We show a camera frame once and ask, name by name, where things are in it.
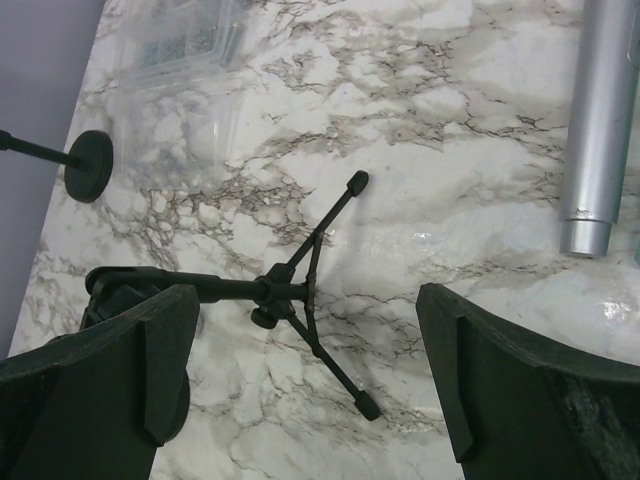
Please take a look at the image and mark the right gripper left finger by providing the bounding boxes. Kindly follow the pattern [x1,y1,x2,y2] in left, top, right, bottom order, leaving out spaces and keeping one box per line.
[1,285,200,479]

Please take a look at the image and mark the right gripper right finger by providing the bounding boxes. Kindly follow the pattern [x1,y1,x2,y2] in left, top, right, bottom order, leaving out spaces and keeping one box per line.
[416,283,639,479]

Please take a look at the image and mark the black tripod shock mount stand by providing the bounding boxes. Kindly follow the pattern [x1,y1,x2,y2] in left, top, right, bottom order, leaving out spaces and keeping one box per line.
[81,170,381,421]

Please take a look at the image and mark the grey metal microphone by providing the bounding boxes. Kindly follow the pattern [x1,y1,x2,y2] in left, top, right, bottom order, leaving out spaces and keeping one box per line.
[559,1,639,258]

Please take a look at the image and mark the clear plastic screw box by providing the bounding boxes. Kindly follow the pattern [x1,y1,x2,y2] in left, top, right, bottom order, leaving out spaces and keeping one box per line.
[116,1,247,171]

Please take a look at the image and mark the black tall shock mount stand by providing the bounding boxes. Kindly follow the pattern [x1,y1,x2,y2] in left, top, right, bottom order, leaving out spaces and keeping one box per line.
[1,130,114,203]

